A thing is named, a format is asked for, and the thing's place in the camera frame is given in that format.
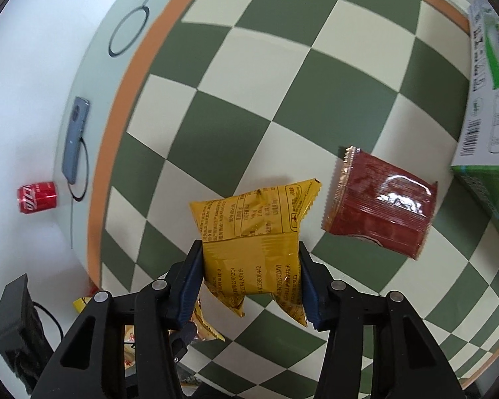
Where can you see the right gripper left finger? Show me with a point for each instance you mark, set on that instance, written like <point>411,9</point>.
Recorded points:
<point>163,327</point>

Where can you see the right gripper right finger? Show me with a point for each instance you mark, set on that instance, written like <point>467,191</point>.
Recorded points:
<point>333,306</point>

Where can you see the small yellow snack packet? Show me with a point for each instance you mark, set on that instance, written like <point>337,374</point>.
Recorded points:
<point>251,244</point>

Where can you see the dark red snack packet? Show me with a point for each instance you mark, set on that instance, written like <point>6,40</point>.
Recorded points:
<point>378,202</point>

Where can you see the red cola can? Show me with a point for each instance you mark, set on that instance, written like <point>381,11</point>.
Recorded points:
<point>37,197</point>

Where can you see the cardboard box with blue print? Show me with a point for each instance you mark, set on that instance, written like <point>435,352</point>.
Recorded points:
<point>476,160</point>

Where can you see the grey handheld device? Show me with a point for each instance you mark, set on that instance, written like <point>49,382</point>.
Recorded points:
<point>76,124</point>

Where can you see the black box with cable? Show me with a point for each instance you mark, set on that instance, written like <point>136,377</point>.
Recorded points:
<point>23,343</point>

